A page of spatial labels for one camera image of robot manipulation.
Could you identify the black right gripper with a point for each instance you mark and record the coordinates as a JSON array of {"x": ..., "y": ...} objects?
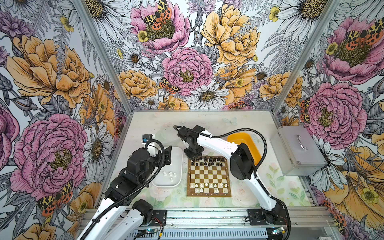
[{"x": 191, "y": 156}]

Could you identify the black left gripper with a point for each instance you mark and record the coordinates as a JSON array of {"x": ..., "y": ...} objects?
[{"x": 167, "y": 156}]

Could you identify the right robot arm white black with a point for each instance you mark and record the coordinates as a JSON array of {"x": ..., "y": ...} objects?
[{"x": 242, "y": 166}]

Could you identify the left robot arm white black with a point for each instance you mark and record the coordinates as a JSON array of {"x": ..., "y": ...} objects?
[{"x": 141, "y": 169}]

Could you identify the wooden chess board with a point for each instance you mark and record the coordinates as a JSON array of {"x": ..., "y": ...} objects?
[{"x": 208, "y": 176}]

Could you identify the white plastic tray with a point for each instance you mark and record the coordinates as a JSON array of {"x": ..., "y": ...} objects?
[{"x": 171, "y": 175}]

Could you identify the yellow plastic tray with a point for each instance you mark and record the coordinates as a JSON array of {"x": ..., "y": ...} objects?
[{"x": 245, "y": 138}]

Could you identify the grey metal box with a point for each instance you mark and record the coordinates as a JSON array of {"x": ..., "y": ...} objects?
[{"x": 296, "y": 151}]

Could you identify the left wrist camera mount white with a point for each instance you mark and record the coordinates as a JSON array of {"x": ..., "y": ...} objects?
[{"x": 149, "y": 144}]

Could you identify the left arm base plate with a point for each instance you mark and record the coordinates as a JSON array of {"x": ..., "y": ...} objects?
[{"x": 155, "y": 218}]

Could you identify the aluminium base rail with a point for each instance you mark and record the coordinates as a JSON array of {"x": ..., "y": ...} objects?
[{"x": 210, "y": 218}]

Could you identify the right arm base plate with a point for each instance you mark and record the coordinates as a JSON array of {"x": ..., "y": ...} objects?
[{"x": 261, "y": 217}]

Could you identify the aluminium corner post right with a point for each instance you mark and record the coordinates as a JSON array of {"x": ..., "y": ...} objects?
[{"x": 323, "y": 22}]

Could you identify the aluminium corner post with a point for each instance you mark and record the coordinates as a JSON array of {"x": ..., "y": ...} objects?
[
  {"x": 92, "y": 30},
  {"x": 323, "y": 22}
]

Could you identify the aluminium corner post left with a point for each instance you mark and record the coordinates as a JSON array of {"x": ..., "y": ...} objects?
[{"x": 92, "y": 30}]

